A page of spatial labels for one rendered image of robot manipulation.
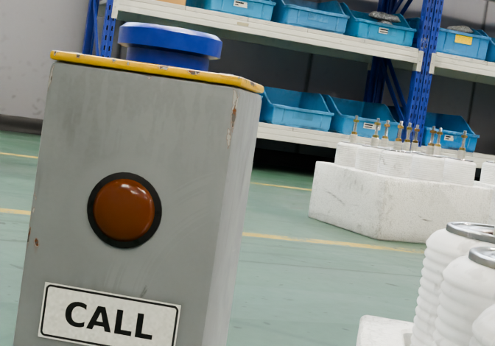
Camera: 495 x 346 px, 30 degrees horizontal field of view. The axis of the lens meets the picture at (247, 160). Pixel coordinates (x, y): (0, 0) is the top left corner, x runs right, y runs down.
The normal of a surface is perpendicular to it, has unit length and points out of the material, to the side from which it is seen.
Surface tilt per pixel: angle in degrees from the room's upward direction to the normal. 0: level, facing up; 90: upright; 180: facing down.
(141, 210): 88
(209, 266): 90
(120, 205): 88
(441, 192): 90
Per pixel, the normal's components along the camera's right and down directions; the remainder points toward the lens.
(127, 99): -0.13, 0.04
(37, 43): 0.33, 0.10
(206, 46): 0.75, 0.15
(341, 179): -0.89, -0.11
